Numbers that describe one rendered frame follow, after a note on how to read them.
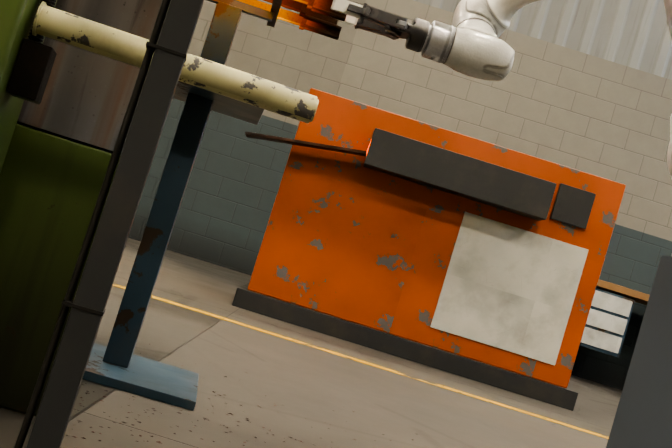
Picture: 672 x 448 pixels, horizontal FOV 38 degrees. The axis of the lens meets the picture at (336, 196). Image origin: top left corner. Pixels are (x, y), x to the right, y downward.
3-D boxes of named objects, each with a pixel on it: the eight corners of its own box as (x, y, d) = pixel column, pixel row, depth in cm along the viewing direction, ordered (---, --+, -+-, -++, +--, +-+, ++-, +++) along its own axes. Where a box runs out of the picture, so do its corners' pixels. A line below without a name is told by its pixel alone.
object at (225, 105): (257, 125, 255) (259, 117, 255) (265, 107, 215) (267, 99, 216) (146, 89, 252) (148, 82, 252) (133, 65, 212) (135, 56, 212)
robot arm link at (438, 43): (439, 67, 232) (415, 59, 232) (450, 30, 233) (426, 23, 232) (447, 60, 223) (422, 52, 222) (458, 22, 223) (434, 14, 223)
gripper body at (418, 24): (424, 49, 223) (386, 37, 222) (417, 56, 231) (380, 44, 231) (434, 18, 223) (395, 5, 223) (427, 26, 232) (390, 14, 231)
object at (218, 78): (307, 128, 156) (317, 96, 156) (312, 125, 151) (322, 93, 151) (34, 38, 149) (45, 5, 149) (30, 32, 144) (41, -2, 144)
